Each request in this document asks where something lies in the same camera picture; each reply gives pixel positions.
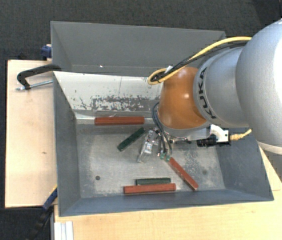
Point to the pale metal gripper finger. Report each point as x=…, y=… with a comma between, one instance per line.
x=150, y=137
x=144, y=152

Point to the dark green flat block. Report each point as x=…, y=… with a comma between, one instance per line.
x=131, y=139
x=153, y=181

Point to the red-brown flat block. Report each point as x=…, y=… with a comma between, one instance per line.
x=149, y=188
x=119, y=121
x=183, y=174

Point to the grey metal bin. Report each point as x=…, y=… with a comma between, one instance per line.
x=106, y=159

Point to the pale wood board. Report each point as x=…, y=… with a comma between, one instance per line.
x=28, y=134

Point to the black cylinder on white bracket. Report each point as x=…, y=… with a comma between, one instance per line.
x=212, y=140

